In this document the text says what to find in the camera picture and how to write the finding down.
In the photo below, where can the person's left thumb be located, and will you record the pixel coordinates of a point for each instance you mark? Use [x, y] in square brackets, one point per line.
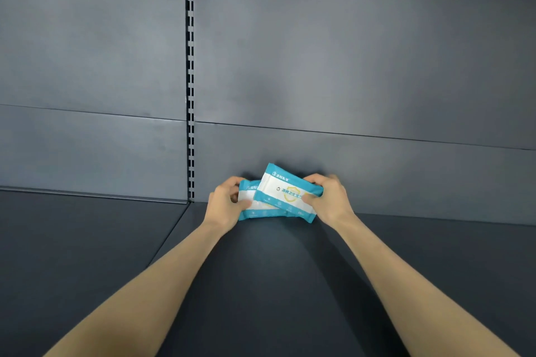
[242, 204]

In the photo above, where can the dark grey metal shelf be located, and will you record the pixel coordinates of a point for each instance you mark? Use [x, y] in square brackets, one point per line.
[268, 269]

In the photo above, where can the person's left forearm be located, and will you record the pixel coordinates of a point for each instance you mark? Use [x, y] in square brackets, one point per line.
[138, 298]

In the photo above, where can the person's right thumb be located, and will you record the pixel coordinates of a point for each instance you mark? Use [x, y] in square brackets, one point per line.
[309, 200]

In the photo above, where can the person's right forearm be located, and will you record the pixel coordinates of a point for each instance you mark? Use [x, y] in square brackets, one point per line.
[418, 298]

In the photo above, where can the person's left hand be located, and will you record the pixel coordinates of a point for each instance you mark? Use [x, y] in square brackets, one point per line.
[222, 210]

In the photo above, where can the person's right hand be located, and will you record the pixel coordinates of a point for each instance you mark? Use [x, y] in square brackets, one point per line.
[331, 202]

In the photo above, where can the blue white wet wipes packet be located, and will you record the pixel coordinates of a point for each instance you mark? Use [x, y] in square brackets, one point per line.
[289, 193]
[255, 208]

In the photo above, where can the slotted metal shelf upright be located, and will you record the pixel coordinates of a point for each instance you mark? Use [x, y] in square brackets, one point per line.
[190, 76]

